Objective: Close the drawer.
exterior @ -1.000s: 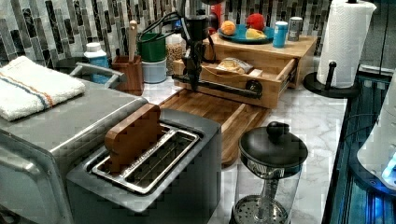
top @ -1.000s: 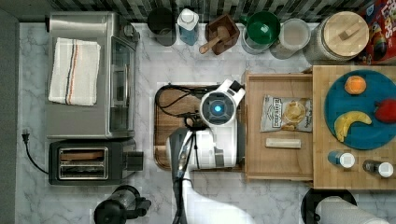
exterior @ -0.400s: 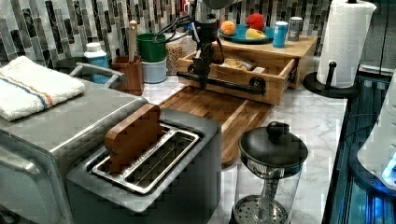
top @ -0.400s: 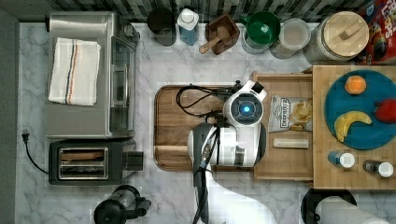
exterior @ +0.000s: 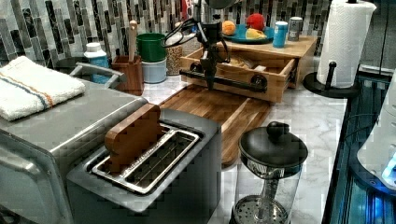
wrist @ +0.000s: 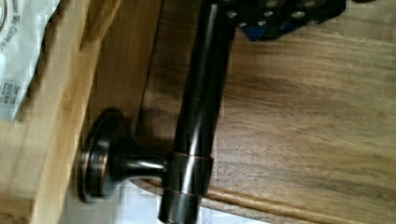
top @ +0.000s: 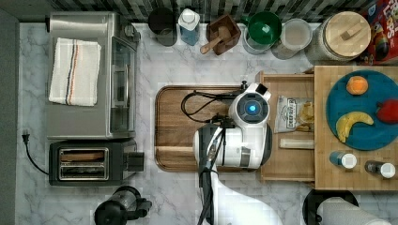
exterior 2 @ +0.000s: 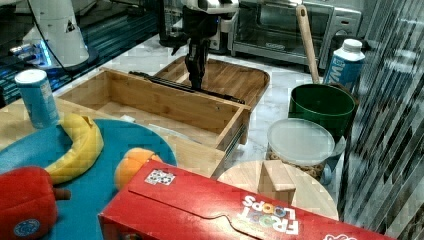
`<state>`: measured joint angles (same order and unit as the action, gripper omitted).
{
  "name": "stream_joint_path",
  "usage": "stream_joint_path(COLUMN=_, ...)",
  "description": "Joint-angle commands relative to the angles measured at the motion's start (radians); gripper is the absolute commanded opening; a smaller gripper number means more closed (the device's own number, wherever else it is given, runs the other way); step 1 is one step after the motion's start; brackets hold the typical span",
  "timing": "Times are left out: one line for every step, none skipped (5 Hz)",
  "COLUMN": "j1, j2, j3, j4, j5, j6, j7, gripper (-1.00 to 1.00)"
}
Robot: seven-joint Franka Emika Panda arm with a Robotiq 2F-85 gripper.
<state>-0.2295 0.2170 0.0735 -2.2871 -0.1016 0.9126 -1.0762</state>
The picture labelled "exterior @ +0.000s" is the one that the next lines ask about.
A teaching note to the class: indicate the wooden drawer with black handle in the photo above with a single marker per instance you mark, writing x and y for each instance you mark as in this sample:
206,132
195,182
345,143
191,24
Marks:
267,80

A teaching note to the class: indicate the grey toaster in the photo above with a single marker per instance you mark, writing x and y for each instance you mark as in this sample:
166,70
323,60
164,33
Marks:
178,183

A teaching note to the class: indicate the wooden spoon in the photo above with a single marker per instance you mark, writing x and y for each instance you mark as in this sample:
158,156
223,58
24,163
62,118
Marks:
132,38

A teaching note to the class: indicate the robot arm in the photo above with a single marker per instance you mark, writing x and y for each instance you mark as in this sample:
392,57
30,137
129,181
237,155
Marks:
215,4

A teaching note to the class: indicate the green bowl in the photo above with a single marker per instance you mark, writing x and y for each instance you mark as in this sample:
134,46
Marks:
150,47

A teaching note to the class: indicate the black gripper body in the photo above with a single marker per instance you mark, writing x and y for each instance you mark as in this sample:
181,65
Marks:
211,36

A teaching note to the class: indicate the yellow banana piece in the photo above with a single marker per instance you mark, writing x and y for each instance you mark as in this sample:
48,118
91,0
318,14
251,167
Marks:
254,34

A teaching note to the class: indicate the blue plate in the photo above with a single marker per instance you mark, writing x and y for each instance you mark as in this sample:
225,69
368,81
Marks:
239,36

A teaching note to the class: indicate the white striped folded towel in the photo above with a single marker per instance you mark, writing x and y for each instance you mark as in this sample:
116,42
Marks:
27,88

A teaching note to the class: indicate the white paper towel roll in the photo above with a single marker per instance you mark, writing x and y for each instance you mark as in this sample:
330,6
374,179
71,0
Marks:
345,34

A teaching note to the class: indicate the wooden drawer cabinet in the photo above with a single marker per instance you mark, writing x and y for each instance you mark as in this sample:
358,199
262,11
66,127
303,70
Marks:
302,50

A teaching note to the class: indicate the white blue bottle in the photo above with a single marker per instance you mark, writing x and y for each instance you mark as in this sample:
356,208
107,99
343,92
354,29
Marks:
97,56

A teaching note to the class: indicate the glass french press black lid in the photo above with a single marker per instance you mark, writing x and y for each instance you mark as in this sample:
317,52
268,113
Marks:
271,162

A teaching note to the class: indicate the wooden cutting board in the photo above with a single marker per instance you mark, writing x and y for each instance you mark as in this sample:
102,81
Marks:
235,113

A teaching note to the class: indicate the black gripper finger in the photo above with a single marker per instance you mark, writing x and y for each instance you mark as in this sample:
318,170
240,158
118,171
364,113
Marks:
209,67

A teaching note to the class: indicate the brown wooden utensil holder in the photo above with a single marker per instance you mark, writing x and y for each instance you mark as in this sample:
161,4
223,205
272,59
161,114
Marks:
134,83

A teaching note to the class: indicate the glass jar of grains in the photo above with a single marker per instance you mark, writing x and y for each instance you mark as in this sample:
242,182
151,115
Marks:
174,52

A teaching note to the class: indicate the black paper towel holder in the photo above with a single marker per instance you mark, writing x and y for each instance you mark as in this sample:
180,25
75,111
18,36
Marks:
312,84

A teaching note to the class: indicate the silver can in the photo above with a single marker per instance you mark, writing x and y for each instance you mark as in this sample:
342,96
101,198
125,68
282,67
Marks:
295,26

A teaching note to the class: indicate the silver toaster oven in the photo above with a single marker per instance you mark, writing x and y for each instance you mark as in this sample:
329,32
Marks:
38,152

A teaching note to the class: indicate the light blue bowl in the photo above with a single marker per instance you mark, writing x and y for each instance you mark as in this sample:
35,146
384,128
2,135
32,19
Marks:
154,72

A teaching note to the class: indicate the bagged bread in drawer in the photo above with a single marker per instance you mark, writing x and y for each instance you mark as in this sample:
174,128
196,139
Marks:
240,62

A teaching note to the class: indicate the orange fruit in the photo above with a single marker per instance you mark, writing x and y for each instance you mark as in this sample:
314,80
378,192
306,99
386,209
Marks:
228,28

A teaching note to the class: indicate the red apple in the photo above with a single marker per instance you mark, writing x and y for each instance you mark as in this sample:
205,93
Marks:
256,21

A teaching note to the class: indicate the blue can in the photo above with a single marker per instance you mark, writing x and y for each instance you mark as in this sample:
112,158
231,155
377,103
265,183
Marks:
280,32

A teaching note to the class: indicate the red cereal box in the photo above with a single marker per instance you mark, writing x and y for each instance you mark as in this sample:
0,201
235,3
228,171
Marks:
186,9

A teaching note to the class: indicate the glass jar with wooden lid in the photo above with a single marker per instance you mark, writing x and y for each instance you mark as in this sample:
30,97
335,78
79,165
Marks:
187,40

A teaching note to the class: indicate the wooden toast slice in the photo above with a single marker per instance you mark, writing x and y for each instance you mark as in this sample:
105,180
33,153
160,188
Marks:
133,136

